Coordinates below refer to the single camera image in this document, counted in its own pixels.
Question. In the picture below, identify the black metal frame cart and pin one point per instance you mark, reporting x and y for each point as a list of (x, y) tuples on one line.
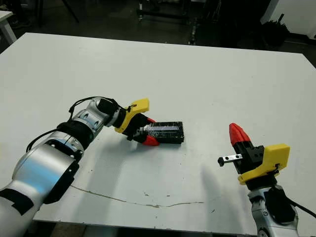
[(177, 14)]

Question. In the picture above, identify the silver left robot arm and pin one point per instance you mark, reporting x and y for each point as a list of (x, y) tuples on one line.
[(44, 168)]

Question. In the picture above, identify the left gripper with yellow mount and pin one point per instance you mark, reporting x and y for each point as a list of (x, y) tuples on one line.
[(133, 111)]

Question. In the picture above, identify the shiny black box lid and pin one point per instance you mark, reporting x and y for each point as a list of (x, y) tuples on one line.
[(168, 130)]

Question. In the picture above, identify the right gripper with yellow mount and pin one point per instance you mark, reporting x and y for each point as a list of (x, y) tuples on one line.
[(271, 158)]

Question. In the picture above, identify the black bushy plant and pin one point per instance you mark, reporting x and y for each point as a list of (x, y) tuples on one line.
[(275, 30)]

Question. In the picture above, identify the white desk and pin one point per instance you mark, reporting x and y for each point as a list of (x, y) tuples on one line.
[(6, 24)]

